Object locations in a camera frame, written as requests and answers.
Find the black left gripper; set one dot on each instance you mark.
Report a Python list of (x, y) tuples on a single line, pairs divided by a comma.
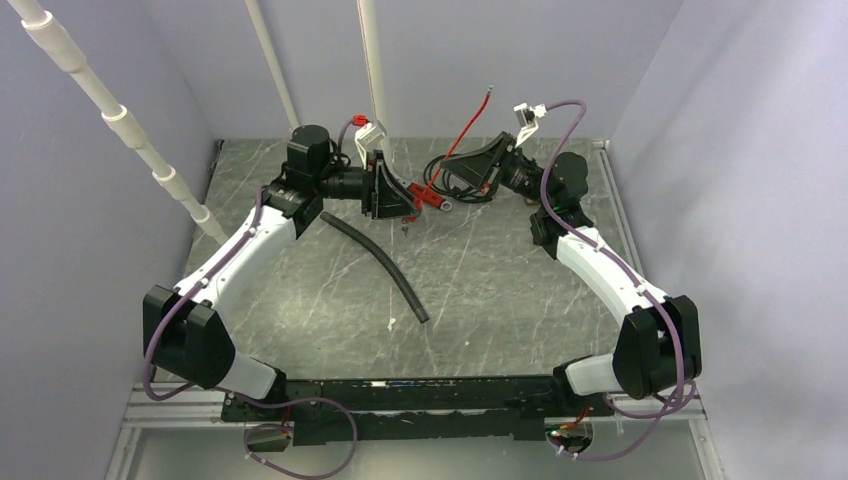
[(393, 201)]

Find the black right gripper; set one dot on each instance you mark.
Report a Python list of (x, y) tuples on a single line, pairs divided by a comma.
[(476, 166)]

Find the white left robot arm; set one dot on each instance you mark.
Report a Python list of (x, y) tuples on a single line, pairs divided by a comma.
[(183, 328)]

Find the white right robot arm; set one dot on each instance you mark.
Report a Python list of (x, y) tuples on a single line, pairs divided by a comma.
[(658, 345)]

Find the red handled adjustable wrench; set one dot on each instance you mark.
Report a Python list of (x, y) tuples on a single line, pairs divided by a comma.
[(424, 195)]

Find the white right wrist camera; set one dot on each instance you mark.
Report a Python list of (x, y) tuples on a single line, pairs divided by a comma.
[(528, 118)]

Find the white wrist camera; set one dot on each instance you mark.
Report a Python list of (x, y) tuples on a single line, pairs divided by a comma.
[(528, 118), (370, 136)]

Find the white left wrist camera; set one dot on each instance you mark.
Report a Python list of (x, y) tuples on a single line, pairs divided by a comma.
[(370, 136)]

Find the black mounting rail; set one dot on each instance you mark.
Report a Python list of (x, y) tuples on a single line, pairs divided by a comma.
[(320, 411)]

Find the white pvc pipe frame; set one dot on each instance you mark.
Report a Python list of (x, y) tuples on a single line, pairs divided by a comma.
[(50, 36)]

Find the aluminium frame rail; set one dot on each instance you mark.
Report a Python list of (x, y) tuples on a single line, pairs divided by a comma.
[(184, 438)]

